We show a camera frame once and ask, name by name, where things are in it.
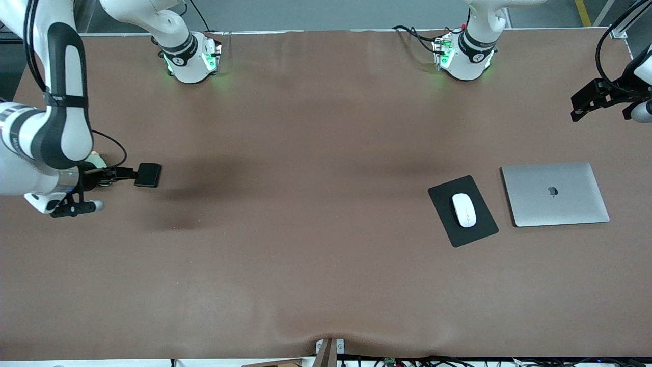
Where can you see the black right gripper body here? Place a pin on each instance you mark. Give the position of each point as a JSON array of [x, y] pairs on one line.
[[92, 180]]

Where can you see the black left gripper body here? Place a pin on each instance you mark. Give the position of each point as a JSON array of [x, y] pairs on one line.
[[614, 91]]

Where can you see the black phone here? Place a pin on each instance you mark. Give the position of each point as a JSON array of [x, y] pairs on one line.
[[148, 175]]

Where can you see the white computer mouse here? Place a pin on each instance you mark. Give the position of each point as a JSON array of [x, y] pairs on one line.
[[464, 210]]

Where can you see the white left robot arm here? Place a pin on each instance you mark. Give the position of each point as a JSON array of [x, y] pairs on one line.
[[473, 61]]

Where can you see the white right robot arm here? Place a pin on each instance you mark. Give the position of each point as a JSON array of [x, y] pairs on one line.
[[61, 127]]

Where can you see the black mouse pad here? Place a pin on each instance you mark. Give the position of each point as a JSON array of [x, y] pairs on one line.
[[484, 224]]

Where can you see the green dinosaur plush toy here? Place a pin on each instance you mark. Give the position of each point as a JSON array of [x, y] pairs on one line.
[[99, 160]]

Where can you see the silver laptop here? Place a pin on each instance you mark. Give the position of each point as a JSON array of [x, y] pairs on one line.
[[555, 196]]

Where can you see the brown table cover mat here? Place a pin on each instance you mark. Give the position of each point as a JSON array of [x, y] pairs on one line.
[[254, 265]]

